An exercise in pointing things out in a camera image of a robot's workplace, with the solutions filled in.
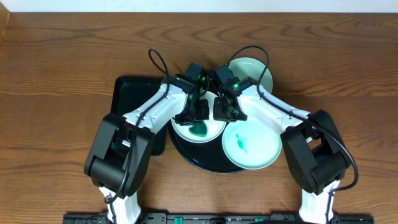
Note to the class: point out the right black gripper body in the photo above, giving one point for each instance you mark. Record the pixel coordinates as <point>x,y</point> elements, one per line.
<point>222,112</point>

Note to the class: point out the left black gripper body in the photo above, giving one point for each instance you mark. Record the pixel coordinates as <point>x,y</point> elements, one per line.
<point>192,115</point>

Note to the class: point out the green sponge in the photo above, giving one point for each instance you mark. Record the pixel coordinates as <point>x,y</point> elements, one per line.
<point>199,129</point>

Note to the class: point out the white plate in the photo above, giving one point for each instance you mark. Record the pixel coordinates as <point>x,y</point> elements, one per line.
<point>215,128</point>

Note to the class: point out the mint green plate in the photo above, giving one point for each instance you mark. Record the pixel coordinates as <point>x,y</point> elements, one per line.
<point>251,144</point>
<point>249,67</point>

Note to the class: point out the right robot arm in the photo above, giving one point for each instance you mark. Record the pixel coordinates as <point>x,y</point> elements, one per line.
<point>317,158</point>

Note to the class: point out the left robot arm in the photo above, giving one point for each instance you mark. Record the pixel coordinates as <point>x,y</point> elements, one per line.
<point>119,156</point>

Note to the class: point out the round black tray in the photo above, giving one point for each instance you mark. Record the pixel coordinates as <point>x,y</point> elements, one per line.
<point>210,155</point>

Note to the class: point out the rectangular black tray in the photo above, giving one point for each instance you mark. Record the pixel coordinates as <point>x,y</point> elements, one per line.
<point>130,92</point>

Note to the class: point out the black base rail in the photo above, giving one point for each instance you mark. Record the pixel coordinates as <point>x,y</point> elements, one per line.
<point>162,218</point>

